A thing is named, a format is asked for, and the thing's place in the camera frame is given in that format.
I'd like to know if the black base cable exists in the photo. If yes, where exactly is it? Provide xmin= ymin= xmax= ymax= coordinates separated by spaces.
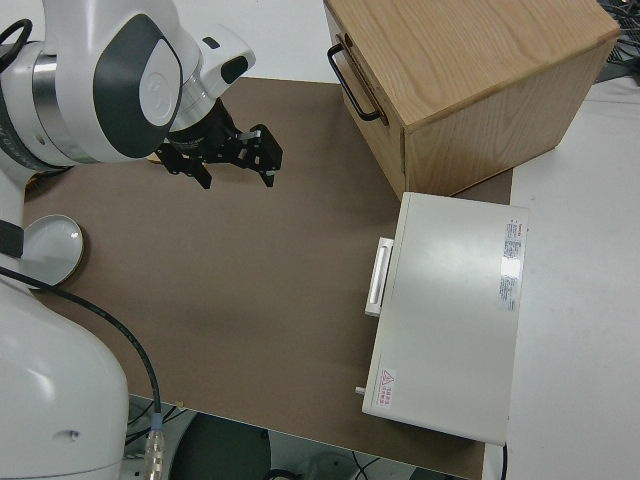
xmin=0 ymin=264 xmax=167 ymax=480

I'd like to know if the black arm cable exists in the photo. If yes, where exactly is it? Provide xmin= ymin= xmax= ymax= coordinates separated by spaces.
xmin=0 ymin=18 xmax=34 ymax=57

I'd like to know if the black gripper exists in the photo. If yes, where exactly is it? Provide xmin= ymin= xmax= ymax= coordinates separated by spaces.
xmin=156 ymin=96 xmax=285 ymax=191

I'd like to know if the white toaster oven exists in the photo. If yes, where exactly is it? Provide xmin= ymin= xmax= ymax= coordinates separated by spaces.
xmin=353 ymin=190 xmax=532 ymax=447

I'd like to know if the black box handle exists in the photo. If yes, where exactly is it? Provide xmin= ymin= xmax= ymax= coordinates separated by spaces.
xmin=326 ymin=41 xmax=383 ymax=123

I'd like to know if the brown table mat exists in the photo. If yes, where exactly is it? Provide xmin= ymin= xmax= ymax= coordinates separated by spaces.
xmin=21 ymin=76 xmax=516 ymax=474

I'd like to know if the gray plate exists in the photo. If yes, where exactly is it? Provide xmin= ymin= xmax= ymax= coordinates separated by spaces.
xmin=20 ymin=213 xmax=87 ymax=288

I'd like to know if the silver oven door handle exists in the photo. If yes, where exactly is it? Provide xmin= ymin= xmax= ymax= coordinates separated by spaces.
xmin=364 ymin=236 xmax=397 ymax=318

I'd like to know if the light wooden box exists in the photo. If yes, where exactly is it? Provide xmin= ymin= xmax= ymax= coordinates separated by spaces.
xmin=323 ymin=0 xmax=623 ymax=198

